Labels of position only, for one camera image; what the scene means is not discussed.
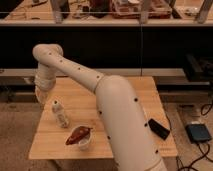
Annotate red brown chili pepper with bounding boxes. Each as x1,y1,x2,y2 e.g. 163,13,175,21
65,126,92,145

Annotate clear plastic bottle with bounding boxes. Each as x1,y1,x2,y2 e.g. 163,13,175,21
51,100,69,128

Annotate black rectangular block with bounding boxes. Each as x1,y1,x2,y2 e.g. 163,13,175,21
148,119,170,140

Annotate black foot pedal box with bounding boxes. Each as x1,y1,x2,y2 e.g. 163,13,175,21
185,124,212,143

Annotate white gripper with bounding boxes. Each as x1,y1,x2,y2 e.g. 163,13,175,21
34,75,56,107

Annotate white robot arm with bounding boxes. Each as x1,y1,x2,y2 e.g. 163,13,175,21
32,44,167,171

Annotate wooden table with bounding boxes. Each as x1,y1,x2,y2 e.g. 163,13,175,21
28,76,179,171

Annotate long wooden shelf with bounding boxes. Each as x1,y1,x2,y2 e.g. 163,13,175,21
0,0,213,28

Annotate small white cup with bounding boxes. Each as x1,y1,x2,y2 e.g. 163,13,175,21
78,138,91,150

